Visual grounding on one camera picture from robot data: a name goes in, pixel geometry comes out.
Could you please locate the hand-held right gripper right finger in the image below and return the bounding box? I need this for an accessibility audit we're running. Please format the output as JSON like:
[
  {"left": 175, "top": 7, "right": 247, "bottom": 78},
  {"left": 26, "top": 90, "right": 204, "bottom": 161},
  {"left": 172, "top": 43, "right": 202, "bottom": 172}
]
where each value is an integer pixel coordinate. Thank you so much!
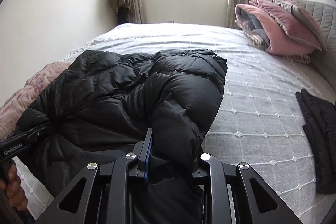
[{"left": 192, "top": 152, "right": 303, "bottom": 224}]

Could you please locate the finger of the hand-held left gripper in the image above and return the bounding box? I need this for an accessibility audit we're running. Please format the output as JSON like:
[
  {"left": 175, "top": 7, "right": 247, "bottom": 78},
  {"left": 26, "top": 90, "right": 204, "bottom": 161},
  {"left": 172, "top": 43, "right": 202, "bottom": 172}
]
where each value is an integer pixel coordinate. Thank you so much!
[{"left": 24, "top": 120, "right": 57, "bottom": 141}]

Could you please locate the person's left hand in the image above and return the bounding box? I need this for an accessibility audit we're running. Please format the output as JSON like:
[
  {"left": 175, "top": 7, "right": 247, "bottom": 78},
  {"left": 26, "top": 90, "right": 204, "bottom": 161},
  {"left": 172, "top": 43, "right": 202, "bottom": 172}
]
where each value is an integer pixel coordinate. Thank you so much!
[{"left": 0, "top": 161, "right": 29, "bottom": 212}]

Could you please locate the pink and grey folded quilt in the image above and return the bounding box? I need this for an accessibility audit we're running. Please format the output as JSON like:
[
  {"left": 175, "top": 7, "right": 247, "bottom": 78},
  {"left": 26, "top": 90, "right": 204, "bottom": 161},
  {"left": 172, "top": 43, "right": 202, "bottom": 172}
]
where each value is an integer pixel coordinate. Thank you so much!
[{"left": 234, "top": 3, "right": 315, "bottom": 56}]

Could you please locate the grey quilted headboard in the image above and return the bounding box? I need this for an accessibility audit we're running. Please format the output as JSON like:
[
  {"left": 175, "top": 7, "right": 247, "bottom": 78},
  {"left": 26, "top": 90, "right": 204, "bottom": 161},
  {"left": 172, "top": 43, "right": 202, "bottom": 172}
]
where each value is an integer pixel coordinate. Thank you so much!
[{"left": 294, "top": 0, "right": 336, "bottom": 106}]

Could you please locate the white grid bedspread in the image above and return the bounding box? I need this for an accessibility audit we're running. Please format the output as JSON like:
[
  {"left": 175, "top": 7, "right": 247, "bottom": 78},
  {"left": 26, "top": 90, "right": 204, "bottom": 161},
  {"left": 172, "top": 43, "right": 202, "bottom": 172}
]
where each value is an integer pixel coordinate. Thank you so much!
[{"left": 12, "top": 22, "right": 331, "bottom": 224}]

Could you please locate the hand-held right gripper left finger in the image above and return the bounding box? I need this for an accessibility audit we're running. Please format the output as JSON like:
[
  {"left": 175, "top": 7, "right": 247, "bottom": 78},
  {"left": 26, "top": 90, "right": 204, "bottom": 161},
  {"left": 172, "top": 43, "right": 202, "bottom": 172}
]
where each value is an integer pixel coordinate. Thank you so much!
[{"left": 37, "top": 127, "right": 154, "bottom": 224}]

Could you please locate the pink velvet pillow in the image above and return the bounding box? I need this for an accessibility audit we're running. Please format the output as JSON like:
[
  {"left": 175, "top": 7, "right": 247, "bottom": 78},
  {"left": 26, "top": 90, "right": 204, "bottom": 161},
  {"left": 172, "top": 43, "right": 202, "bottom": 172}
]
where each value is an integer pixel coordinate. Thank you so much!
[{"left": 249, "top": 0, "right": 323, "bottom": 52}]

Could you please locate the black thick puffer jacket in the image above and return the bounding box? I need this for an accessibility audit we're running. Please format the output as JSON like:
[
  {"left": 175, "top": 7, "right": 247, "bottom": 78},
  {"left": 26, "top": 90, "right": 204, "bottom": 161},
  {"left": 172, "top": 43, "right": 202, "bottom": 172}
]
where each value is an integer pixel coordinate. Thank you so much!
[{"left": 12, "top": 49, "right": 228, "bottom": 224}]

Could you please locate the floral beige quilt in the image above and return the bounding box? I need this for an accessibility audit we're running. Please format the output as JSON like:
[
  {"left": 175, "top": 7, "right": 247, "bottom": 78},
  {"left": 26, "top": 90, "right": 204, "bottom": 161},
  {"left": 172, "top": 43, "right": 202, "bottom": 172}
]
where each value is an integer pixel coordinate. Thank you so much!
[{"left": 0, "top": 61, "right": 71, "bottom": 138}]

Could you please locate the grey and pink pillow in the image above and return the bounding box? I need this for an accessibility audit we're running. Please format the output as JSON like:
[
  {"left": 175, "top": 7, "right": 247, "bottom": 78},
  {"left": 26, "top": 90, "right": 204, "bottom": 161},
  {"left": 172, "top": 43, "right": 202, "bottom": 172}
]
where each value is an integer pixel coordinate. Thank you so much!
[{"left": 266, "top": 0, "right": 327, "bottom": 51}]

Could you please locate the black thin quilted jacket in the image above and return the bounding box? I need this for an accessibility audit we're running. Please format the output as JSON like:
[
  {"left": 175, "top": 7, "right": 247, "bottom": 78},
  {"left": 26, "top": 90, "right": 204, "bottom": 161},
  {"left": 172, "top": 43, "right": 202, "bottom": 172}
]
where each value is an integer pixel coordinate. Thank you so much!
[{"left": 295, "top": 89, "right": 336, "bottom": 194}]

